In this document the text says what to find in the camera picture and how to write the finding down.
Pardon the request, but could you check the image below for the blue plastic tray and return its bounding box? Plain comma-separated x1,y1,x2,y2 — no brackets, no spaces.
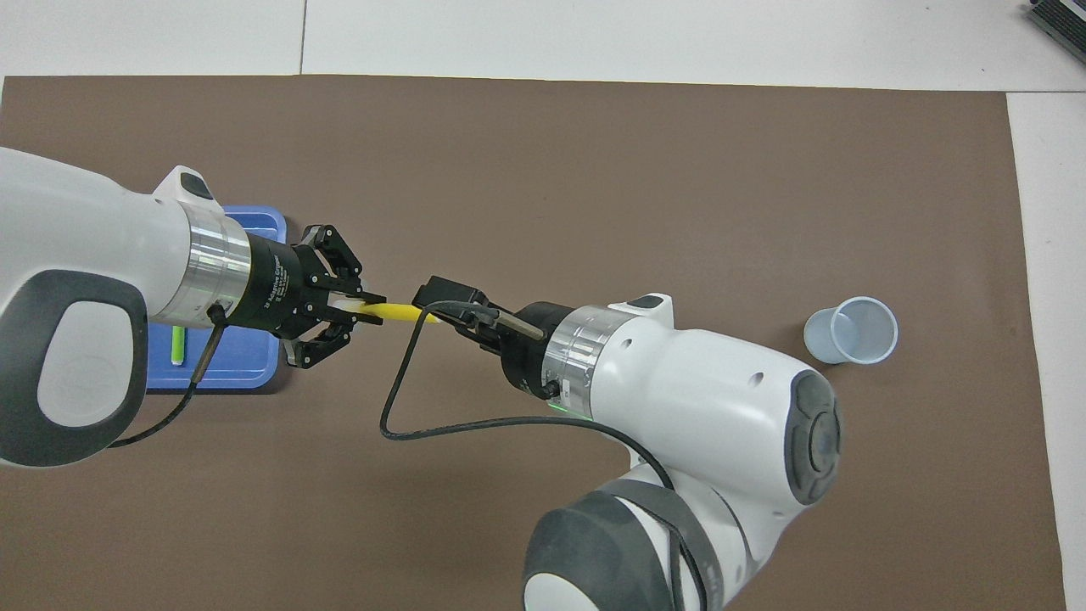
146,205,288,393

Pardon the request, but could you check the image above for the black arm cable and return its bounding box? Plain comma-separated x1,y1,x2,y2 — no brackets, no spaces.
379,301,709,611
110,304,230,448

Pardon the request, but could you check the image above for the yellow pen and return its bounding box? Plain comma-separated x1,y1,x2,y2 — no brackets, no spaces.
335,297,442,325

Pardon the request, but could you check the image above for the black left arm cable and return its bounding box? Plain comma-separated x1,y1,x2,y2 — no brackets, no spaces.
110,304,230,448

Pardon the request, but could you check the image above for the brown table mat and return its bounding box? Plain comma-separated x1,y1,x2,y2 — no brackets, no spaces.
0,75,1067,611

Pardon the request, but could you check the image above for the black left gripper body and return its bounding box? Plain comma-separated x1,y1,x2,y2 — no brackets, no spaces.
227,234,333,340

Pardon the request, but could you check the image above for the translucent plastic cup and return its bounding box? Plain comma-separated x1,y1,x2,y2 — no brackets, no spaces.
803,296,898,366

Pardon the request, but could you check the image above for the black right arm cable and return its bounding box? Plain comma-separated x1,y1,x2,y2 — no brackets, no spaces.
379,301,709,611

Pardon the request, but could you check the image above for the grey striped device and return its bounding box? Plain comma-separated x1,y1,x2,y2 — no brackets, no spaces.
1025,0,1086,53

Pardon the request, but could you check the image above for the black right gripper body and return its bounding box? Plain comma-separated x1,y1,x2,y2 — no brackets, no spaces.
499,301,576,400

